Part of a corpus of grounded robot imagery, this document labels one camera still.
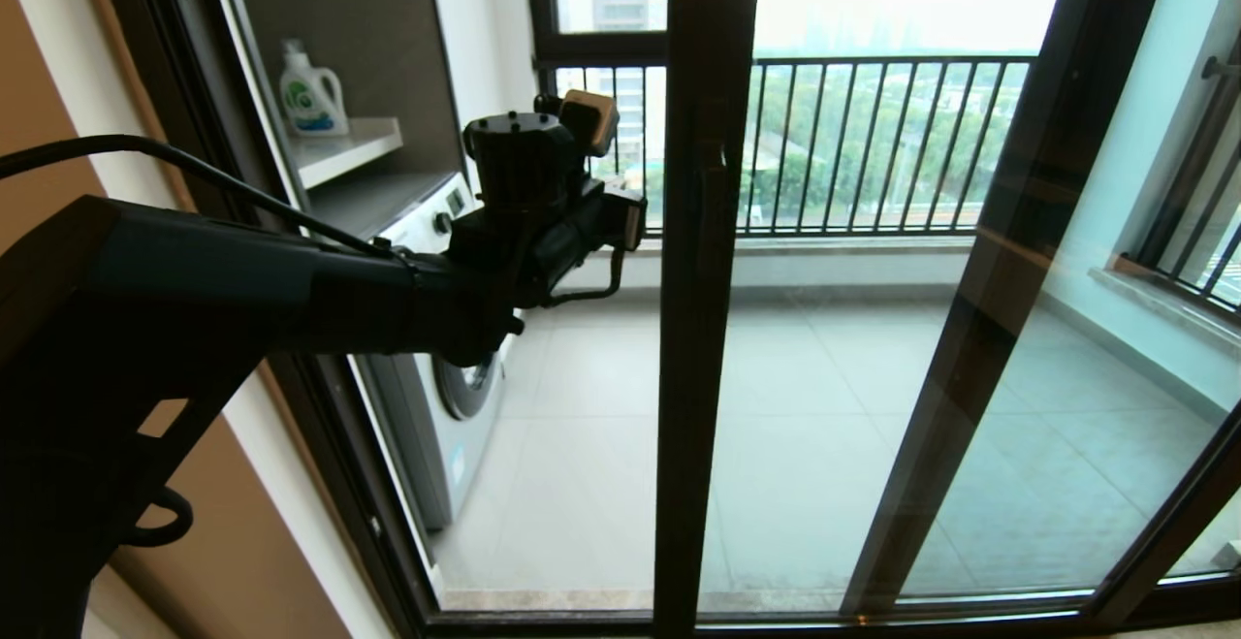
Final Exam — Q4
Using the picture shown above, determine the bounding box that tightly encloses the round dark washer door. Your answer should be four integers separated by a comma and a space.
433, 353, 505, 424

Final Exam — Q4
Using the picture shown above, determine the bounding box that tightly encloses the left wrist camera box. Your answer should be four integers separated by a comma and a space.
560, 89, 621, 157

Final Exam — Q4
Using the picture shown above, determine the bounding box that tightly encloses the dark framed sliding glass door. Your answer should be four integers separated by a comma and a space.
92, 0, 1241, 639

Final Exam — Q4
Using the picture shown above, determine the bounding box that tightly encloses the dark-framed fixed glass door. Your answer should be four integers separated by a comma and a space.
842, 0, 1241, 621

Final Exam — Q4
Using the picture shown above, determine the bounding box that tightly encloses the dark door lever handle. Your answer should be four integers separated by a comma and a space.
700, 130, 738, 267

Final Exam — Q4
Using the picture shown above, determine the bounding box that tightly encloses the black balcony railing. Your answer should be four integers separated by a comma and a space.
557, 55, 1036, 238

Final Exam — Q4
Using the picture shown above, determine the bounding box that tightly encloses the stone side window sill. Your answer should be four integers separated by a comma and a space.
1086, 266, 1241, 361

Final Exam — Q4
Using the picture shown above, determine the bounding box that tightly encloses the dark window frame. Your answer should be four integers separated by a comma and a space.
526, 0, 672, 126

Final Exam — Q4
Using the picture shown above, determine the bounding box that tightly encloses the silver front-load washing machine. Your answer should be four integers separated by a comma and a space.
310, 171, 510, 533

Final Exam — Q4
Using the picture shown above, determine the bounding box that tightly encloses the black side window railing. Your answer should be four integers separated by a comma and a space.
1115, 23, 1241, 315

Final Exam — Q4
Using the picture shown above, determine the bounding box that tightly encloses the dark-framed sliding glass door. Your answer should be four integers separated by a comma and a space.
652, 0, 1241, 639

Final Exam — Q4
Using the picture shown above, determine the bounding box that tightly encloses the white detergent bottle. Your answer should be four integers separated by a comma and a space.
279, 38, 350, 139

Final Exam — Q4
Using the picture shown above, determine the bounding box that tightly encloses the white wall shelf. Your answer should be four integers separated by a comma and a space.
291, 117, 403, 189

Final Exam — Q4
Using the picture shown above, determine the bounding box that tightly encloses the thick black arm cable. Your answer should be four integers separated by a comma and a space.
0, 133, 398, 260

